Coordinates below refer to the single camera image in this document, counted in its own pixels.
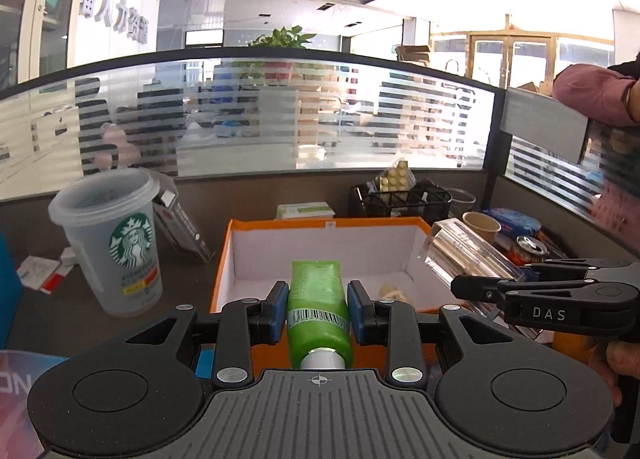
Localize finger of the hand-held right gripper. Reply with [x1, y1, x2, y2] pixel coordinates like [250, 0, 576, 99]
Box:
[522, 258, 640, 284]
[451, 274, 597, 308]

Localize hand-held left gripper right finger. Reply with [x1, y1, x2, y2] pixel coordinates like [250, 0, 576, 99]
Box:
[347, 280, 516, 387]

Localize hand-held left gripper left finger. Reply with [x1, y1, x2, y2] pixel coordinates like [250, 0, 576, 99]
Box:
[124, 281, 290, 390]

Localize clear acrylic box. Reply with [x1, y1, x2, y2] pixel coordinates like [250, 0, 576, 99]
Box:
[422, 219, 551, 340]

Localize green squeeze tube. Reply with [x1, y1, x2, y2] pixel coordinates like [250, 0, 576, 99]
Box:
[286, 260, 353, 371]

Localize orange cardboard box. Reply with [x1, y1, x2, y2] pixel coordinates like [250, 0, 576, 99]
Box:
[210, 218, 473, 372]

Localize another person's forearm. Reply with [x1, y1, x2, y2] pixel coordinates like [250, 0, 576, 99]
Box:
[552, 63, 640, 127]

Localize person's right hand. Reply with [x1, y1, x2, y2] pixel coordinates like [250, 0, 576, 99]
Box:
[589, 338, 640, 408]

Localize red soda can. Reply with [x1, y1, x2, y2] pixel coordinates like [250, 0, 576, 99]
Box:
[507, 235, 548, 267]

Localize brown paper cup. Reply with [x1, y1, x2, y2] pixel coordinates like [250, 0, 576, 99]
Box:
[462, 212, 502, 245]

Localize blue snack packet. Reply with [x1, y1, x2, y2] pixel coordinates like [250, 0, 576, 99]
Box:
[485, 208, 543, 237]

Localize metal mesh cup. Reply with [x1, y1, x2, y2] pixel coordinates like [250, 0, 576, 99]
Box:
[447, 188, 477, 218]

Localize striped glass side partition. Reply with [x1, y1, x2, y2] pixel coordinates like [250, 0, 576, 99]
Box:
[502, 132, 640, 262]

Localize green and white carton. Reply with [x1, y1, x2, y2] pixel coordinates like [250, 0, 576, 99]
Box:
[276, 202, 336, 220]

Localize black plastic basket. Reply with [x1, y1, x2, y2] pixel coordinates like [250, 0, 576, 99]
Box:
[348, 179, 453, 219]

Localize yellow pill blister pack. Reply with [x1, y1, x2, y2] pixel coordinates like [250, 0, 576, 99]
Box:
[375, 159, 416, 192]

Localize translucent plastic cup green logo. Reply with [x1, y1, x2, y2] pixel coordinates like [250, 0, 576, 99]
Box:
[48, 168, 164, 318]

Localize frosted glass desk partition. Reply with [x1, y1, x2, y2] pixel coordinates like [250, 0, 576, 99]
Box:
[0, 46, 502, 201]

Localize red and white card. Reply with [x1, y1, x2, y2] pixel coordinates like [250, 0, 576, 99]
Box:
[40, 266, 77, 295]

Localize red white packets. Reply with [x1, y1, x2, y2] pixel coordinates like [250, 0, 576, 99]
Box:
[16, 255, 61, 287]

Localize blue box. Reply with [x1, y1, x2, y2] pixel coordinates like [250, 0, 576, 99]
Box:
[0, 234, 23, 351]

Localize green potted plant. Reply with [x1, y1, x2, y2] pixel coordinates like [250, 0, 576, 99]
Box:
[248, 26, 318, 50]

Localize wooden door frame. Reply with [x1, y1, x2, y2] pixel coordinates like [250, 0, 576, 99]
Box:
[430, 14, 617, 86]

